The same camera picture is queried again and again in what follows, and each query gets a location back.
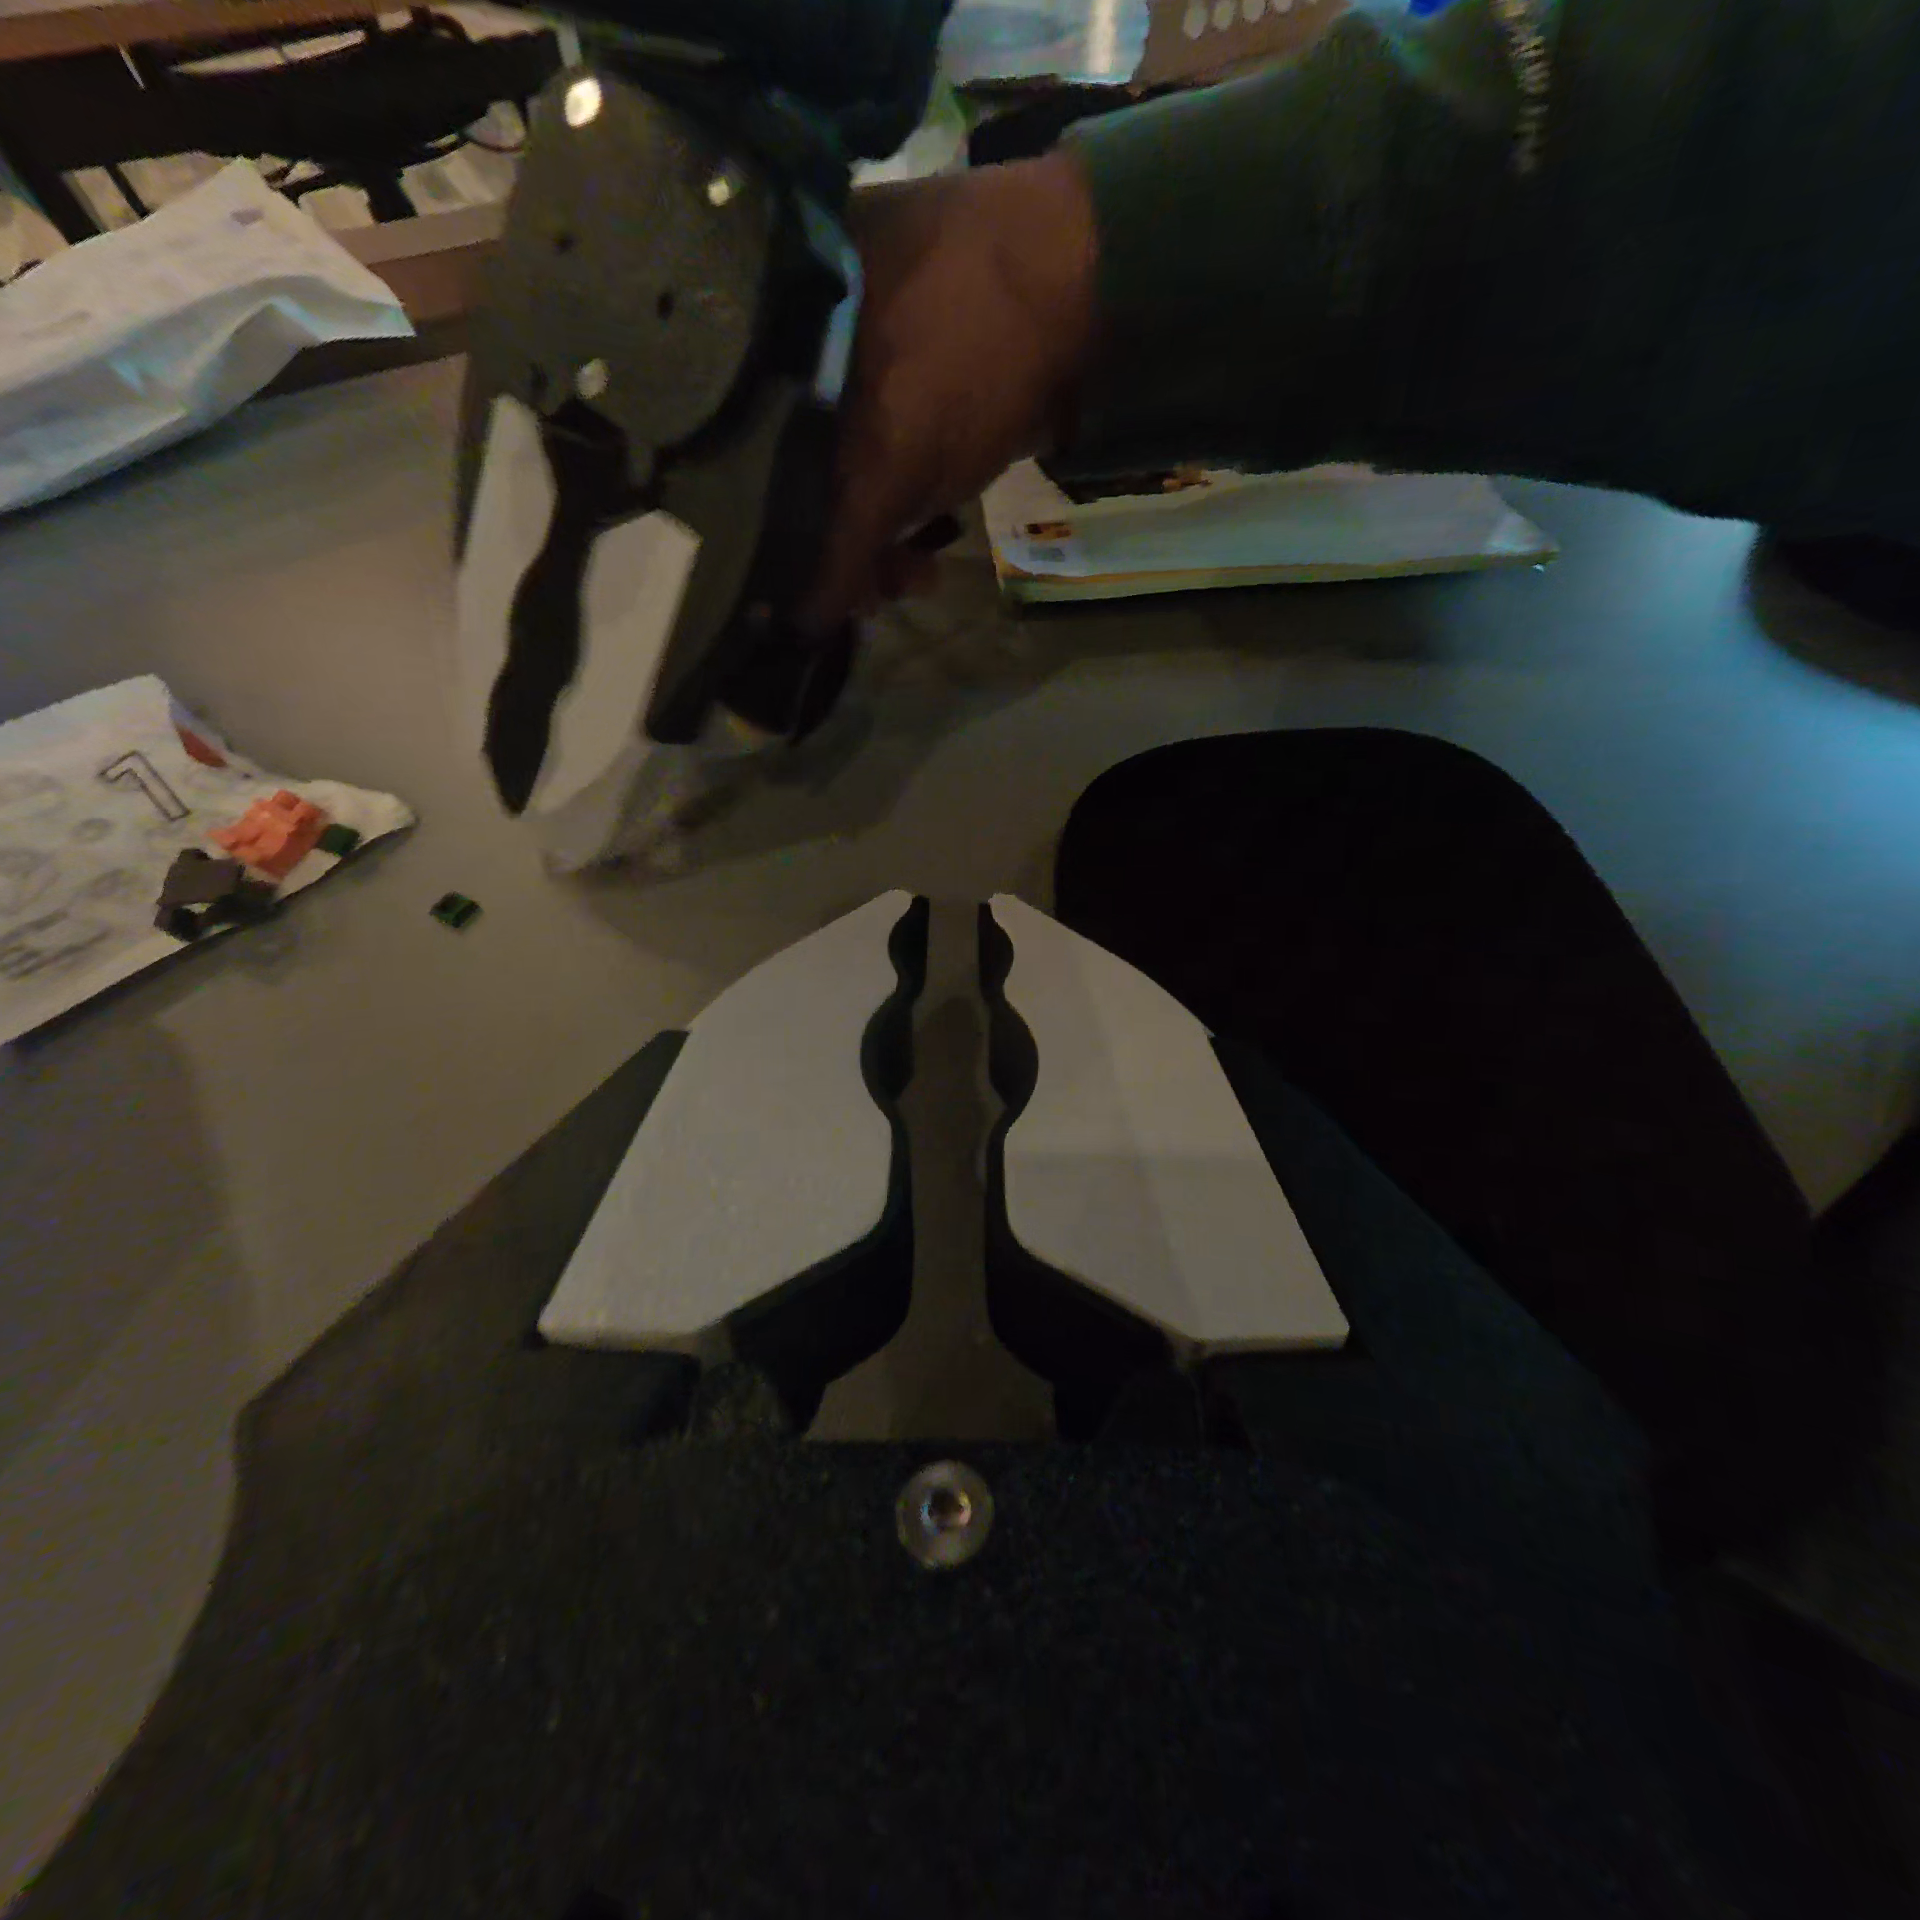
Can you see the orange toy brick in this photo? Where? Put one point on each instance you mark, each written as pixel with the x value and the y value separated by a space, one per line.
pixel 277 833

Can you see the white paper bag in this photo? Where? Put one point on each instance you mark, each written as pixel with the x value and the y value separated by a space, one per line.
pixel 181 331

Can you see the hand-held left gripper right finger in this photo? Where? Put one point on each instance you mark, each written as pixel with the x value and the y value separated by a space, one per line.
pixel 1156 1171

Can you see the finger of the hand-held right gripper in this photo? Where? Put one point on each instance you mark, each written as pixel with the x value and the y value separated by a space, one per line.
pixel 505 510
pixel 623 706

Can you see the white instruction booklet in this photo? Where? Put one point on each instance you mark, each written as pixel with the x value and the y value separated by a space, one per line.
pixel 1291 534

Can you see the person's right hand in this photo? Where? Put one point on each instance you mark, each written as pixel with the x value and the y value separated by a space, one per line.
pixel 961 346

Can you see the person's right forearm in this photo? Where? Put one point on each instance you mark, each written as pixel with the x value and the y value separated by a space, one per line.
pixel 1500 270

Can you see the white plastic parts bag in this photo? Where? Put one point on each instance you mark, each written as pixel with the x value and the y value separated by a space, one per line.
pixel 91 871

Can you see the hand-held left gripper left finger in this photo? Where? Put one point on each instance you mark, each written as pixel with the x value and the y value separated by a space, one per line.
pixel 751 1156

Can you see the small green toy brick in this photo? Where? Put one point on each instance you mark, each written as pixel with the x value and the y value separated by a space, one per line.
pixel 454 911

